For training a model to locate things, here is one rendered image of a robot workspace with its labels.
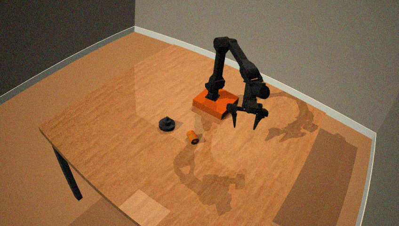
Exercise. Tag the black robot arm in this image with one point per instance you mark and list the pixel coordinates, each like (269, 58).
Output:
(247, 70)

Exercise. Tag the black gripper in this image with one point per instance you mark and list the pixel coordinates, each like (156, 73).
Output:
(232, 108)

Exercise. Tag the black round pedestal with short shaft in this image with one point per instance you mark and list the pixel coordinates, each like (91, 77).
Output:
(166, 124)

